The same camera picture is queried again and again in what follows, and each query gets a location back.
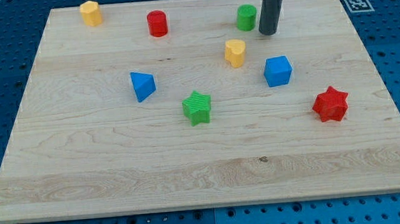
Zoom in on green wooden star block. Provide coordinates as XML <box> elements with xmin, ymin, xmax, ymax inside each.
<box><xmin>182</xmin><ymin>90</ymin><xmax>212</xmax><ymax>126</ymax></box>

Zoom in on light wooden board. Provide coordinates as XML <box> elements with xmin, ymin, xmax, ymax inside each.
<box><xmin>0</xmin><ymin>0</ymin><xmax>400</xmax><ymax>224</ymax></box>

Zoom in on blue wooden triangle block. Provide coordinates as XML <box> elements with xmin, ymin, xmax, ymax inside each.
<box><xmin>130</xmin><ymin>72</ymin><xmax>156</xmax><ymax>103</ymax></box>

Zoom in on yellow wooden heart block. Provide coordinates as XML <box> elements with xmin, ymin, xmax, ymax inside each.
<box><xmin>224</xmin><ymin>39</ymin><xmax>246</xmax><ymax>68</ymax></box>

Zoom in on blue wooden cube block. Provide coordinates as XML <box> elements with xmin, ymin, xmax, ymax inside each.
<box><xmin>263</xmin><ymin>56</ymin><xmax>292</xmax><ymax>87</ymax></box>

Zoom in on red wooden cylinder block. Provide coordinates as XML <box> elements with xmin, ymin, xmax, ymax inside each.
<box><xmin>147</xmin><ymin>10</ymin><xmax>168</xmax><ymax>37</ymax></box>

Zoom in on green wooden cylinder block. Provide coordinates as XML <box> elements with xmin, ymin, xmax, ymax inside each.
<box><xmin>237</xmin><ymin>4</ymin><xmax>257</xmax><ymax>31</ymax></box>

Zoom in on red wooden star block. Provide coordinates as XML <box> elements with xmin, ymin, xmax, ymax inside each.
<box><xmin>312</xmin><ymin>86</ymin><xmax>348</xmax><ymax>122</ymax></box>

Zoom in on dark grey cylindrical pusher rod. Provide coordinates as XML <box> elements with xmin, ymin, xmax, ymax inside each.
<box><xmin>259</xmin><ymin>0</ymin><xmax>283</xmax><ymax>36</ymax></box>

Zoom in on yellow wooden hexagon block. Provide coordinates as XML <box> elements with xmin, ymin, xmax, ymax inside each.
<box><xmin>79</xmin><ymin>1</ymin><xmax>103</xmax><ymax>26</ymax></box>

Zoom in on white fiducial marker tag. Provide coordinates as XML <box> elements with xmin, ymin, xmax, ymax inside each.
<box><xmin>343</xmin><ymin>0</ymin><xmax>374</xmax><ymax>14</ymax></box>

